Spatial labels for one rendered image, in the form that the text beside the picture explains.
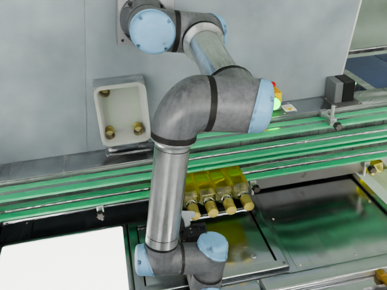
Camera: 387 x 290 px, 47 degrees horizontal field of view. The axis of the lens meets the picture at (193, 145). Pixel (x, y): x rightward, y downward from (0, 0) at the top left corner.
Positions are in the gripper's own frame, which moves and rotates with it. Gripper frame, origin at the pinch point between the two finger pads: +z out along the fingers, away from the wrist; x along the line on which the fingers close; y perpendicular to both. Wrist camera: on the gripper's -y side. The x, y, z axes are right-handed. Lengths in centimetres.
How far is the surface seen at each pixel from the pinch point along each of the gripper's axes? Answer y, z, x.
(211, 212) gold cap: 10.8, -0.9, 0.6
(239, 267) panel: 16.3, -13.0, -12.7
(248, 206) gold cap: 23.0, -0.9, 0.0
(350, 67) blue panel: 96, 70, 13
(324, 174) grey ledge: 64, 27, -13
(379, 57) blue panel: 115, 77, 13
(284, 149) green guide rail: 43.0, 19.7, 6.1
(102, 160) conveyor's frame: -20.7, 31.8, 6.3
